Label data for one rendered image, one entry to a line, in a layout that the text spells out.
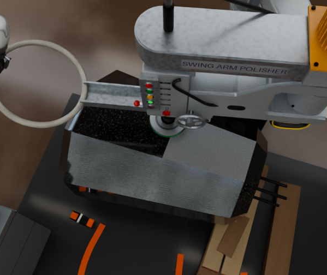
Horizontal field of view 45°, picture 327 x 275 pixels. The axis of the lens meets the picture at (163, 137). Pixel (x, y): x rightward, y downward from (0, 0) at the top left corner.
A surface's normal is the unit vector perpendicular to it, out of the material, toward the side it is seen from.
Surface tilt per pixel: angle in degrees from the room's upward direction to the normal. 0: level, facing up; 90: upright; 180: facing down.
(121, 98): 1
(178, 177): 45
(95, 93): 1
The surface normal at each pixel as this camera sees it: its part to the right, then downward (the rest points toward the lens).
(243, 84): -0.65, -0.34
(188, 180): -0.22, 0.36
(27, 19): -0.01, -0.37
